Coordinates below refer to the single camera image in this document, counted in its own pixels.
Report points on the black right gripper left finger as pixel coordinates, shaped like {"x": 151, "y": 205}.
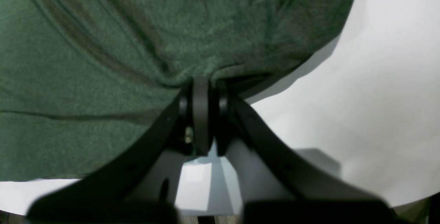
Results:
{"x": 140, "y": 185}

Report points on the dark green long-sleeve shirt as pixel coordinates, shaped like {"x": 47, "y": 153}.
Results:
{"x": 81, "y": 80}

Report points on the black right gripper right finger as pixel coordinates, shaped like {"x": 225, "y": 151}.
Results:
{"x": 277, "y": 186}

